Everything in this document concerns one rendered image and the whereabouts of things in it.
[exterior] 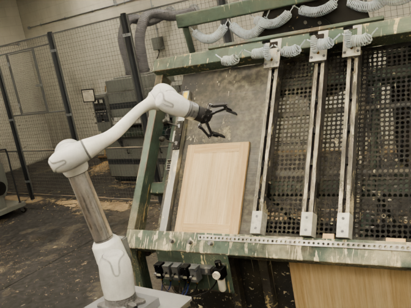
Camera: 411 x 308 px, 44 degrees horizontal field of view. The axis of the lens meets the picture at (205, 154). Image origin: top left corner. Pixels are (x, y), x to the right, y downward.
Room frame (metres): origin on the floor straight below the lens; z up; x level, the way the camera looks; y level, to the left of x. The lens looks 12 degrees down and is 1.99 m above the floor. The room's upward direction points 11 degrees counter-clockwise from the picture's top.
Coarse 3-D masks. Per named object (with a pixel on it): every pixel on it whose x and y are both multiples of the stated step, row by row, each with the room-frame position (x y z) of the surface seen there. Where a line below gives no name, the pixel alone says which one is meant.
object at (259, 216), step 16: (272, 48) 3.15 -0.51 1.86; (272, 64) 3.09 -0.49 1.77; (272, 80) 3.10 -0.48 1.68; (272, 96) 3.02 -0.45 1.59; (272, 112) 2.96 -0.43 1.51; (272, 128) 2.92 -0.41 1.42; (272, 144) 2.89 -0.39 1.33; (272, 160) 2.87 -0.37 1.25; (256, 192) 2.75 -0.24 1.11; (256, 208) 2.70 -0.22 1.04; (256, 224) 2.65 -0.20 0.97
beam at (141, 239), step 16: (128, 240) 3.08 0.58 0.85; (144, 240) 3.02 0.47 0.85; (160, 240) 2.95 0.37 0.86; (176, 240) 2.89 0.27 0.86; (336, 240) 2.40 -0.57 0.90; (352, 240) 2.36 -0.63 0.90; (368, 240) 2.32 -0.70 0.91; (240, 256) 2.64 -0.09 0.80; (256, 256) 2.58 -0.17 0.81; (272, 256) 2.53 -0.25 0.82; (288, 256) 2.48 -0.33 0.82; (304, 256) 2.44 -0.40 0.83; (320, 256) 2.40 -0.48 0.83; (336, 256) 2.36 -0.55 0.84; (352, 256) 2.32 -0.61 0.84; (368, 256) 2.28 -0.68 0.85; (384, 256) 2.24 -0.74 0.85; (400, 256) 2.20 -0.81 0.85
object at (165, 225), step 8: (184, 120) 3.34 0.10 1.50; (184, 128) 3.32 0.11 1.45; (184, 136) 3.31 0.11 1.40; (176, 152) 3.24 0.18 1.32; (176, 160) 3.21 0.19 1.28; (176, 168) 3.18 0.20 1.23; (176, 176) 3.16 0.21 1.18; (168, 184) 3.15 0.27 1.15; (176, 184) 3.15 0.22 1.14; (168, 192) 3.11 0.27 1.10; (168, 200) 3.08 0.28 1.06; (168, 208) 3.05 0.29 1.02; (168, 216) 3.03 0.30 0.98; (160, 224) 3.02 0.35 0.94; (168, 224) 3.01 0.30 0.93
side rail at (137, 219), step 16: (160, 80) 3.62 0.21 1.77; (160, 112) 3.54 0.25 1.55; (160, 128) 3.51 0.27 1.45; (144, 144) 3.41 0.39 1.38; (144, 160) 3.34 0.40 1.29; (144, 176) 3.28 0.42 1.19; (144, 192) 3.25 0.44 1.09; (144, 208) 3.22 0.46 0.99; (128, 224) 3.14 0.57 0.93; (144, 224) 3.19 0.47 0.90
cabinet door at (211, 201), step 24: (216, 144) 3.13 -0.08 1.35; (240, 144) 3.03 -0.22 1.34; (192, 168) 3.14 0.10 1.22; (216, 168) 3.04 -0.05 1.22; (240, 168) 2.95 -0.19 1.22; (192, 192) 3.05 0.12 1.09; (216, 192) 2.95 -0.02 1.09; (240, 192) 2.86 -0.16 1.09; (192, 216) 2.96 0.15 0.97; (216, 216) 2.87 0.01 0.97; (240, 216) 2.79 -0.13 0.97
